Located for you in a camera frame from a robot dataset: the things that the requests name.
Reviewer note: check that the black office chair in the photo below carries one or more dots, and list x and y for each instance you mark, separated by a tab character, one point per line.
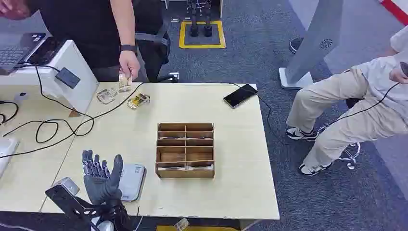
156	47

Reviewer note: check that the wooden card box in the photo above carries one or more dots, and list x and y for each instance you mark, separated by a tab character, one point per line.
185	173

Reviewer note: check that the card below table edge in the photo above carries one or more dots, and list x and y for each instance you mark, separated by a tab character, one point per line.
181	224

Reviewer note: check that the standing person's left hand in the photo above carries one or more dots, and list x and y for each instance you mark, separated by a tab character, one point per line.
129	63

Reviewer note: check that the white card in box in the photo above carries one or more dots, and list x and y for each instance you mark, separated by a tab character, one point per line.
197	138
200	167
170	168
172	138

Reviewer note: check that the grey laptop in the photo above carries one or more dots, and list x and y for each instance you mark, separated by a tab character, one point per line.
14	52

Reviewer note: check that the small grey desk item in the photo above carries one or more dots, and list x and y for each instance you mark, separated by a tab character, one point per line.
20	96

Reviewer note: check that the black smartphone on stand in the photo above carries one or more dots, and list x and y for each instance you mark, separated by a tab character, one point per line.
46	50

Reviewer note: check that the standing person's right hand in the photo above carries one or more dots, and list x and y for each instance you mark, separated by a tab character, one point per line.
12	9

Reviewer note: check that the seated person's hand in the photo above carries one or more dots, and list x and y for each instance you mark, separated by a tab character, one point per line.
399	77

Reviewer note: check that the standing person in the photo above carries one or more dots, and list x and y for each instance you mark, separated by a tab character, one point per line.
92	32

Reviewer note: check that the seated person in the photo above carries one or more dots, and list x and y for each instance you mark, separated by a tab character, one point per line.
334	95

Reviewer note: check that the background robot legs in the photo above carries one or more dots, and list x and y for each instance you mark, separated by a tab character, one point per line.
194	19

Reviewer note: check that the yellow sheet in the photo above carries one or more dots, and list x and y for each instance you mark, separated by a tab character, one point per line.
204	229

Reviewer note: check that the grey kiosk stand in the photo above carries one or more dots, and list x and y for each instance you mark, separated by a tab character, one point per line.
312	41

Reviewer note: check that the brown cardboard piece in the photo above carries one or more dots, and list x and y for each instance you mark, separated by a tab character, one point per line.
74	113

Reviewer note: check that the black wristwatch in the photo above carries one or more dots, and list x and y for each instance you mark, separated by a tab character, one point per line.
128	48

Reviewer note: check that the black shoe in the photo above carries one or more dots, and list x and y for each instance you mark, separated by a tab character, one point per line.
294	44

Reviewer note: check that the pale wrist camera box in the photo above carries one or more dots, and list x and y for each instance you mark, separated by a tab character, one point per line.
67	185

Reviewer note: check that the chrome stool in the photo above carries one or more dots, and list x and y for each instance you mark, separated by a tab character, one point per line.
350	156

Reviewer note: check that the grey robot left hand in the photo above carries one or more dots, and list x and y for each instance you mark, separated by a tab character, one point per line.
102	186

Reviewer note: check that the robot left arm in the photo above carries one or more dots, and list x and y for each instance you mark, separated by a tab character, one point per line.
73	204

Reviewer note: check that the white desk stand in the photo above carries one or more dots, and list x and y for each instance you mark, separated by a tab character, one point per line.
68	60

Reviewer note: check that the white flat device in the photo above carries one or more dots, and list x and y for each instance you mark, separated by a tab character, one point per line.
6	153

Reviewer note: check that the black power adapter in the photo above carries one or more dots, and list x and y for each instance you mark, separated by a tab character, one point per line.
67	77

